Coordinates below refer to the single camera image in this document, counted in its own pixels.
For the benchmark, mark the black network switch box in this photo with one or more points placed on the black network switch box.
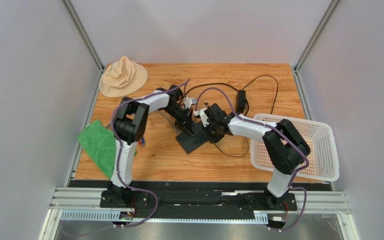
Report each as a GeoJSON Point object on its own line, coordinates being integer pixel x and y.
{"type": "Point", "coordinates": [191, 143]}

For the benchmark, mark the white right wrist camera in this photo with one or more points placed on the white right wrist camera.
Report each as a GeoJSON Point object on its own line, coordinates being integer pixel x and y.
{"type": "Point", "coordinates": [202, 115]}

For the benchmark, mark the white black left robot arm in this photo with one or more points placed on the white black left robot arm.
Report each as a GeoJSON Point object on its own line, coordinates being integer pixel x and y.
{"type": "Point", "coordinates": [129, 122]}

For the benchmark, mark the black power adapter brick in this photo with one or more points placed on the black power adapter brick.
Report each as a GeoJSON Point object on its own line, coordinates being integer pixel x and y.
{"type": "Point", "coordinates": [241, 101]}

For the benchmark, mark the white plastic mesh basket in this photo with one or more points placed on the white plastic mesh basket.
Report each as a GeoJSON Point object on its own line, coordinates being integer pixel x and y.
{"type": "Point", "coordinates": [323, 158]}

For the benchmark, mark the aluminium front frame rail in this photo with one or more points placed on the aluminium front frame rail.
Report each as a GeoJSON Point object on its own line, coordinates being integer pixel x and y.
{"type": "Point", "coordinates": [322, 214]}

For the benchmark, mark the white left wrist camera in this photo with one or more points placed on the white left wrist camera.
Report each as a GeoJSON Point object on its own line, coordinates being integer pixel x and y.
{"type": "Point", "coordinates": [189, 102]}

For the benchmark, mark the beige bucket hat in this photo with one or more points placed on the beige bucket hat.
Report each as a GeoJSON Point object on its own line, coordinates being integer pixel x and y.
{"type": "Point", "coordinates": [122, 78]}

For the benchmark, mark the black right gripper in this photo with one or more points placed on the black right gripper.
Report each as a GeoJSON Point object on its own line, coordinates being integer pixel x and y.
{"type": "Point", "coordinates": [211, 128]}

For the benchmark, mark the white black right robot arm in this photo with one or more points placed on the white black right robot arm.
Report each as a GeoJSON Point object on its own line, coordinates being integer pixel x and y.
{"type": "Point", "coordinates": [285, 146]}

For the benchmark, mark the green microfiber cloth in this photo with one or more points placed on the green microfiber cloth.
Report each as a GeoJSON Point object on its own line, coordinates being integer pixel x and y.
{"type": "Point", "coordinates": [100, 144]}

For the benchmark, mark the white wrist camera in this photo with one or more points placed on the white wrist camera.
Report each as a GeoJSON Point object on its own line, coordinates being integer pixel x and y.
{"type": "Point", "coordinates": [189, 102]}
{"type": "Point", "coordinates": [202, 115]}

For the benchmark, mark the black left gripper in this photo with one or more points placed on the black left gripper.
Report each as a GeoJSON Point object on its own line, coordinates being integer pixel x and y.
{"type": "Point", "coordinates": [188, 124]}

